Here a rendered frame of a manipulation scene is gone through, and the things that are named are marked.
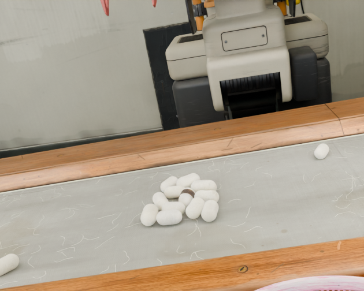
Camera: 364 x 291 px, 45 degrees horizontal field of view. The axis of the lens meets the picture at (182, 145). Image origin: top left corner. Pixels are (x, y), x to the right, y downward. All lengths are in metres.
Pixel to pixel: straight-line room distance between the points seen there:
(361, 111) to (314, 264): 0.42
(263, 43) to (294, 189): 0.66
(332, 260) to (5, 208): 0.53
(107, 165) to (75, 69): 2.09
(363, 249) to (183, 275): 0.18
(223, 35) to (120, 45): 1.58
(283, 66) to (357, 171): 0.59
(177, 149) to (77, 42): 2.10
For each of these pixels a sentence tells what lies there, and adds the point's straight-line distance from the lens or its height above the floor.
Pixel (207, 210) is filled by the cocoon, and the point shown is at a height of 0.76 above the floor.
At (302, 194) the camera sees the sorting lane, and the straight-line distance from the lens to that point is 0.61.
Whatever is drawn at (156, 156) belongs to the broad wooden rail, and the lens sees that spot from 0.77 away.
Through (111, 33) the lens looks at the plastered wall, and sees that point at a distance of 2.73.
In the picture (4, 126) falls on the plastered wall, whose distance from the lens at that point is 3.18.
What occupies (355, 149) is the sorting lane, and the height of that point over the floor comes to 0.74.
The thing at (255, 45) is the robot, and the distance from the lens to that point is 1.23.
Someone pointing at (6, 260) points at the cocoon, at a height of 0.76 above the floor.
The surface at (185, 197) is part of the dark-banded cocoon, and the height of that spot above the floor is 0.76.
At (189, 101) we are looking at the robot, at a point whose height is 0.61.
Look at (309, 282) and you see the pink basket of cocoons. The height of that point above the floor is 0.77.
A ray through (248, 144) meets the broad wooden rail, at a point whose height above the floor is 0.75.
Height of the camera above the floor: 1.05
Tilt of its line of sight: 22 degrees down
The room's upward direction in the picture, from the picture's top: 11 degrees counter-clockwise
